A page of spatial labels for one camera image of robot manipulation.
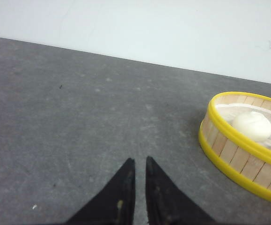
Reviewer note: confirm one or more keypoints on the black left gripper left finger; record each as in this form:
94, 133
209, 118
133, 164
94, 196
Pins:
114, 204

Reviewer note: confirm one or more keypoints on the bamboo steamer basket yellow rims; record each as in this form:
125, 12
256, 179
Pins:
241, 159

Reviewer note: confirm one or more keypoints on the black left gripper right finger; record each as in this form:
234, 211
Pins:
166, 204

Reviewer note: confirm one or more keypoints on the white steamed bun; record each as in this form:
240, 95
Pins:
253, 125

